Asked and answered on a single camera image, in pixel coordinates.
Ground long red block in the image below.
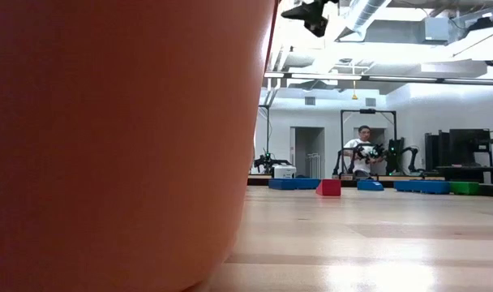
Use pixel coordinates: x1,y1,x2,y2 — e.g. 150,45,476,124
315,178,342,197

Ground white wire rack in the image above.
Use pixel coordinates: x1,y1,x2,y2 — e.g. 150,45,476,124
305,152,323,179

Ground orange plastic bin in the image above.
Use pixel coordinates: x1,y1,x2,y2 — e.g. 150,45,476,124
0,0,277,292

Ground blue toy brick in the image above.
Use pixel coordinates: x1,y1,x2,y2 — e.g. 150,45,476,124
268,178,322,191
393,180,424,195
356,179,385,192

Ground white box device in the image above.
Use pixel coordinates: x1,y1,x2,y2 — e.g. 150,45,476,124
273,164,298,179

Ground silver ceiling duct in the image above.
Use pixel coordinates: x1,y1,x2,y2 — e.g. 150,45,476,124
335,0,388,41

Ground long green toy brick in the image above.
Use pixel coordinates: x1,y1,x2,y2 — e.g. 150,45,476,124
449,181,481,196

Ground person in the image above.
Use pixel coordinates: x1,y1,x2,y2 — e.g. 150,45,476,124
342,124,384,179

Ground black computer monitor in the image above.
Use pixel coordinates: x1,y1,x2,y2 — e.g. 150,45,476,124
448,128,491,167

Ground black gantry frame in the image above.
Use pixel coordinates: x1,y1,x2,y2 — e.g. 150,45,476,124
340,108,398,176

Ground grey ventilation box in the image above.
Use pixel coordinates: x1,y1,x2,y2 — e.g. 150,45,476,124
423,16,450,42

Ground black upright panel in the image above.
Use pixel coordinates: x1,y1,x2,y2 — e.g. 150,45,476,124
386,137,405,175

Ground black pole stand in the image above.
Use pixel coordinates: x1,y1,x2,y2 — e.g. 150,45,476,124
257,104,272,163

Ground black desk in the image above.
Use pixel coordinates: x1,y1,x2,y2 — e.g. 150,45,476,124
435,165,493,184

